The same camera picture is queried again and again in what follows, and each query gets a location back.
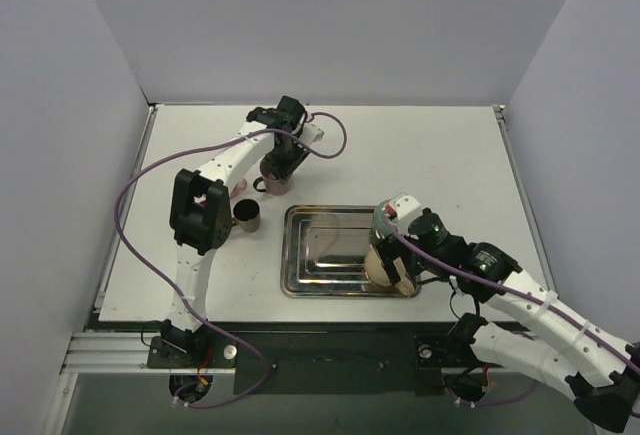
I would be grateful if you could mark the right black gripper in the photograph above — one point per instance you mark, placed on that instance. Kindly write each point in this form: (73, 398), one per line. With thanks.
(396, 263)

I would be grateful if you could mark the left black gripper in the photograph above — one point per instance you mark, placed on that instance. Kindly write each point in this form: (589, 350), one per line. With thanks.
(286, 164)

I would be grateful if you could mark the cream ceramic mug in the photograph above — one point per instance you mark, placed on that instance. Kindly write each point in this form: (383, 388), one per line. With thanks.
(391, 275)

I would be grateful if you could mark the lilac ceramic mug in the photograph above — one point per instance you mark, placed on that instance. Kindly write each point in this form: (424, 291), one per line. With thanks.
(271, 185)

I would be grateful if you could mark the pink faceted ceramic mug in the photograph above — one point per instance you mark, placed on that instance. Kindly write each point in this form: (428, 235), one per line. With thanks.
(239, 188)

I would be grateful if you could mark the small dark brown cup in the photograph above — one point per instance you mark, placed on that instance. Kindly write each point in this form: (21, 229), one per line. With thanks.
(246, 215)

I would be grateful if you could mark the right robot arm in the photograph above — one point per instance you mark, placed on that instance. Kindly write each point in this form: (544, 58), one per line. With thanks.
(517, 323)

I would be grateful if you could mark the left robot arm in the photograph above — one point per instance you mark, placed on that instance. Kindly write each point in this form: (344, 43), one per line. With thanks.
(201, 215)

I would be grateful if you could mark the teal speckled ceramic mug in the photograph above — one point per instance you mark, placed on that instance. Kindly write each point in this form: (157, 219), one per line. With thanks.
(385, 219)

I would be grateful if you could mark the stainless steel tray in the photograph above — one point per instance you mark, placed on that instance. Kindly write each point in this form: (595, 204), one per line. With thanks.
(323, 252)

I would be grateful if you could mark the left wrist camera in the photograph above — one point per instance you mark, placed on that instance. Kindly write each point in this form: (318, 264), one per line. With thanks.
(311, 134)

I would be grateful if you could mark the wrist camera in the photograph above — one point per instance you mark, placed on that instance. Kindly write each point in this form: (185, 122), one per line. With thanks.
(401, 211)
(311, 134)

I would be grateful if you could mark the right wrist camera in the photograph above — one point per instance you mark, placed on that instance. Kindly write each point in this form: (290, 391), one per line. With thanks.
(401, 211)

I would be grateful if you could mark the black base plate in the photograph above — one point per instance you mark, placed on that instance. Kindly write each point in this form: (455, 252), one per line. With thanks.
(310, 358)

